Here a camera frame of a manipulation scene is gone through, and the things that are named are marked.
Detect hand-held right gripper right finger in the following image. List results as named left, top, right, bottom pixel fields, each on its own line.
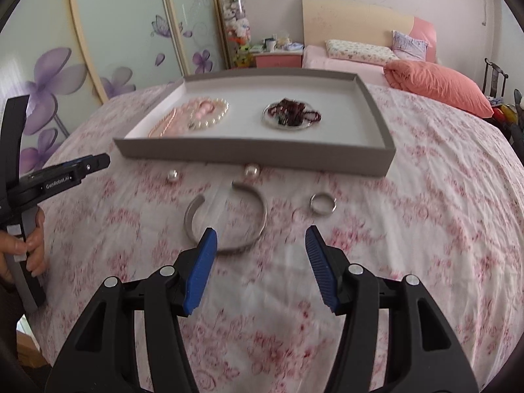
left=305, top=225, right=480, bottom=393

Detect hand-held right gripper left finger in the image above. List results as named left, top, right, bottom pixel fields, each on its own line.
left=44, top=227, right=219, bottom=393

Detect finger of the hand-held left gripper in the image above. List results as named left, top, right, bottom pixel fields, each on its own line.
left=73, top=153, right=111, bottom=182
left=51, top=158, right=89, bottom=170

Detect pink pearl bracelet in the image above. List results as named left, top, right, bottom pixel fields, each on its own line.
left=148, top=105, right=181, bottom=139

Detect silver cuff bangle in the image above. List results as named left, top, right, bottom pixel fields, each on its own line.
left=183, top=179, right=269, bottom=253

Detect pink bead bracelet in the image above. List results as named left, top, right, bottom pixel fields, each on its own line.
left=185, top=99, right=218, bottom=122

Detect white pearl bracelet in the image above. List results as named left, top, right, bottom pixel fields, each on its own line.
left=186, top=97, right=230, bottom=131

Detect grey cardboard box tray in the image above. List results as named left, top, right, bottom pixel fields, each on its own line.
left=113, top=68, right=397, bottom=179

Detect black bead bracelet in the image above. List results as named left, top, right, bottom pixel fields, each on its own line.
left=268, top=104, right=322, bottom=126

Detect thin silver hoop bangle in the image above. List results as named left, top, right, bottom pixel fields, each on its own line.
left=261, top=100, right=322, bottom=130

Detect dark red bead bracelet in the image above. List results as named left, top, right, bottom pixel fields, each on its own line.
left=270, top=97, right=309, bottom=126

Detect person's left hand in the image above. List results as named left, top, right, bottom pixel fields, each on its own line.
left=0, top=208, right=47, bottom=284

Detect pink floral bedsheet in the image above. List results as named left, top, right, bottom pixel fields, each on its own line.
left=30, top=71, right=524, bottom=393

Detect flower print sliding door wardrobe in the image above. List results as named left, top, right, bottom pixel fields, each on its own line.
left=0, top=0, right=231, bottom=173

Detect plush toy display tube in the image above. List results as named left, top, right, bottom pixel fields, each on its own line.
left=220, top=0, right=253, bottom=70

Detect pink nightstand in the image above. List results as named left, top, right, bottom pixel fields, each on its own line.
left=250, top=47, right=306, bottom=70

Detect pink mattress sheet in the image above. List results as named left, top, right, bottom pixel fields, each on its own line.
left=302, top=45, right=390, bottom=87

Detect salmon pink quilt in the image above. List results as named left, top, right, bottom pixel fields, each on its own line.
left=382, top=59, right=494, bottom=119

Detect floral print pillow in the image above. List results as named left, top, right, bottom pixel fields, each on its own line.
left=324, top=39, right=400, bottom=66

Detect colourful toys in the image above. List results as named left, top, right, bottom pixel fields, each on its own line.
left=488, top=96, right=517, bottom=128

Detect grey chair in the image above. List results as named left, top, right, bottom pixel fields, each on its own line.
left=505, top=89, right=524, bottom=154

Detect small lilac pillow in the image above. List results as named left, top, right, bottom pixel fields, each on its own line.
left=390, top=30, right=430, bottom=60

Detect cream and pink headboard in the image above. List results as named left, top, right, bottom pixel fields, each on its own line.
left=302, top=0, right=439, bottom=65

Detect dark wooden chair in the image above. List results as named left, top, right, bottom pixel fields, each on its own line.
left=482, top=58, right=509, bottom=100

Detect silver ring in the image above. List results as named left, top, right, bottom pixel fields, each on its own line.
left=309, top=193, right=337, bottom=216

